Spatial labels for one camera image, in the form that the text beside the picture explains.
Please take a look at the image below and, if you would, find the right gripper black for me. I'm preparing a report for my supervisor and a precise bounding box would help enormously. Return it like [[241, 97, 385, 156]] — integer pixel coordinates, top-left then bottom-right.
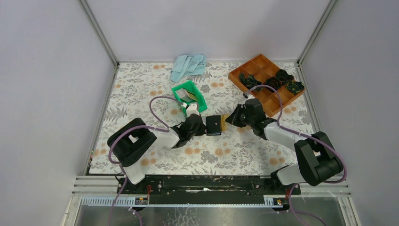
[[225, 104, 254, 128]]

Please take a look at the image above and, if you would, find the gold credit card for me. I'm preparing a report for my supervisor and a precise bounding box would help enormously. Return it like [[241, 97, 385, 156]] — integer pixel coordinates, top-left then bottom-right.
[[221, 113, 229, 131]]

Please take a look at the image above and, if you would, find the black card holder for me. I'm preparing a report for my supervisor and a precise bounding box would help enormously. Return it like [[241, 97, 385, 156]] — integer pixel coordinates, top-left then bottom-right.
[[206, 115, 222, 136]]

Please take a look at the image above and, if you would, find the green plastic bin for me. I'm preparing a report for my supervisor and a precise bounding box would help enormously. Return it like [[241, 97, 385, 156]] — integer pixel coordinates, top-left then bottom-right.
[[172, 80, 207, 113]]

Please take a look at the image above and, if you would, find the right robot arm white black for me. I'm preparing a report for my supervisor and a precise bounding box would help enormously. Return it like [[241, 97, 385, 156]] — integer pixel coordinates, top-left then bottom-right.
[[225, 98, 346, 194]]

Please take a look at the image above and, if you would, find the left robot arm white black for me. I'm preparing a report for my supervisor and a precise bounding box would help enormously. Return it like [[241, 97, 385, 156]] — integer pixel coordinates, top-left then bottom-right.
[[107, 114, 206, 194]]

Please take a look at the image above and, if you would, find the stack of cards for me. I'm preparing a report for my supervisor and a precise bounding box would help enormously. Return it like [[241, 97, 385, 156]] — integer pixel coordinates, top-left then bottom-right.
[[176, 89, 198, 102]]

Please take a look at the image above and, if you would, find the orange compartment tray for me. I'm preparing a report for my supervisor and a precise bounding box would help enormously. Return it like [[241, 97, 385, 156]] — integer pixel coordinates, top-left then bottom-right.
[[228, 54, 305, 117]]

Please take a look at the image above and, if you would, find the light blue cloth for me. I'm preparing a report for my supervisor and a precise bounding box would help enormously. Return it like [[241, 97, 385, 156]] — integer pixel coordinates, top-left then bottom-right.
[[170, 54, 207, 83]]

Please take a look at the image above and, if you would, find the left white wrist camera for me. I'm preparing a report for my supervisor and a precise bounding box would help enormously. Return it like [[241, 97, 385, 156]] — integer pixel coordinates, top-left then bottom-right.
[[185, 103, 200, 118]]

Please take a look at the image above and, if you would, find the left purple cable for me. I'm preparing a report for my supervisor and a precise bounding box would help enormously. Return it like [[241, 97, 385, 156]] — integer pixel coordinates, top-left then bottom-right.
[[107, 96, 188, 226]]

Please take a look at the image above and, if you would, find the purple cable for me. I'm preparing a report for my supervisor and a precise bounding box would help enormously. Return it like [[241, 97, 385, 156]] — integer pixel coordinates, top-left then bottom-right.
[[107, 96, 188, 226], [244, 84, 348, 184]]

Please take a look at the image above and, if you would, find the dark rolled strap left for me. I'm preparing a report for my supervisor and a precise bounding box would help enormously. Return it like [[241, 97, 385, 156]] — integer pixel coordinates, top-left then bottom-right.
[[238, 72, 263, 93]]

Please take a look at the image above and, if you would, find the dark rolled strap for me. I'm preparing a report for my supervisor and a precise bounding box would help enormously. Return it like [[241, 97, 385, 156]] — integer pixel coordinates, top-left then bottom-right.
[[286, 81, 305, 96], [275, 69, 294, 85], [238, 72, 263, 93], [263, 76, 283, 94]]

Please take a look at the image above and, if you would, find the dark rolled strap middle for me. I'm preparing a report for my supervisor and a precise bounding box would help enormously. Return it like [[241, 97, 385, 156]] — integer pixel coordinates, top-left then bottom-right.
[[263, 76, 283, 94]]

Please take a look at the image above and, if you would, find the dark rolled strap top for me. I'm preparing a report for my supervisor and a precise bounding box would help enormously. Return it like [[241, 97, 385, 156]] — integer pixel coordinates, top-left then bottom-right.
[[275, 69, 294, 85]]

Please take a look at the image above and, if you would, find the dark rolled strap right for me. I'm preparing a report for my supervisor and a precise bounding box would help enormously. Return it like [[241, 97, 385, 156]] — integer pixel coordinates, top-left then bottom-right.
[[286, 81, 305, 96]]

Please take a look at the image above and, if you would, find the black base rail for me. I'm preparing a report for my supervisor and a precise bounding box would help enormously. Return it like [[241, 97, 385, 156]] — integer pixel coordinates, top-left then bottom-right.
[[117, 175, 301, 206]]

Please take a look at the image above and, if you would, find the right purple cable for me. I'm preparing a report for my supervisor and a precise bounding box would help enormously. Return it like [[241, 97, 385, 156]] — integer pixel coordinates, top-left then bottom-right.
[[244, 84, 348, 184]]

